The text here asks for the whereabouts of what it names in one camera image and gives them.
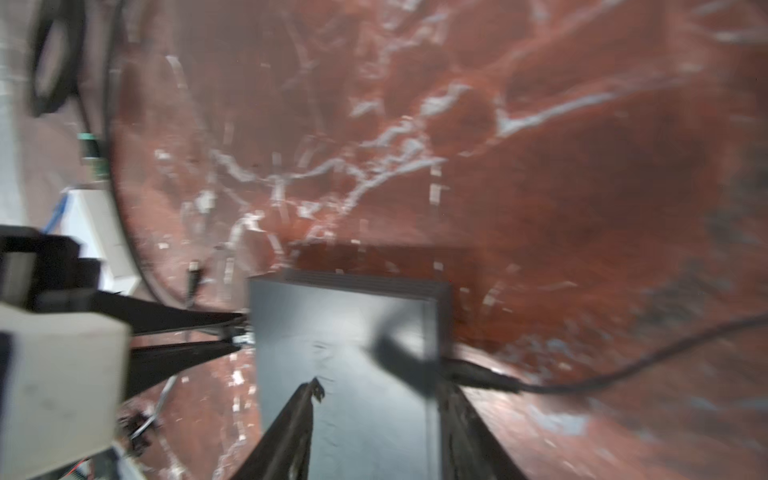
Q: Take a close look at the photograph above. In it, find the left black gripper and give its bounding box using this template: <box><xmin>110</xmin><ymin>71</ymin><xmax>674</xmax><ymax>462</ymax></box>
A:
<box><xmin>1</xmin><ymin>225</ymin><xmax>243</xmax><ymax>479</ymax></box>

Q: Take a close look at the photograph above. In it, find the thin black power cord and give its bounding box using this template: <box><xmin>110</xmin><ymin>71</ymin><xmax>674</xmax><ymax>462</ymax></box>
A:
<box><xmin>443</xmin><ymin>314</ymin><xmax>768</xmax><ymax>396</ymax></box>

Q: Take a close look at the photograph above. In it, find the coiled black cable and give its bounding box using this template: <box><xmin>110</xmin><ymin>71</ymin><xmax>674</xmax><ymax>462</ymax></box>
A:
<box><xmin>26</xmin><ymin>0</ymin><xmax>88</xmax><ymax>118</ymax></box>

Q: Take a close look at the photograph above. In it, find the black network switch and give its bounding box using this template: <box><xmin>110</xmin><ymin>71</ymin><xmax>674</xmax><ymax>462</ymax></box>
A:
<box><xmin>248</xmin><ymin>270</ymin><xmax>453</xmax><ymax>479</ymax></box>

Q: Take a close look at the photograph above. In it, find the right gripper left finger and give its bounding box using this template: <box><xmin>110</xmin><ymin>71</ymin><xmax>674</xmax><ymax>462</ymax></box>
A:
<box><xmin>231</xmin><ymin>378</ymin><xmax>325</xmax><ymax>480</ymax></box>

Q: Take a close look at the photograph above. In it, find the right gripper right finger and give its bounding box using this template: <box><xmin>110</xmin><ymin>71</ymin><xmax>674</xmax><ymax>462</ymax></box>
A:
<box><xmin>438</xmin><ymin>381</ymin><xmax>527</xmax><ymax>480</ymax></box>

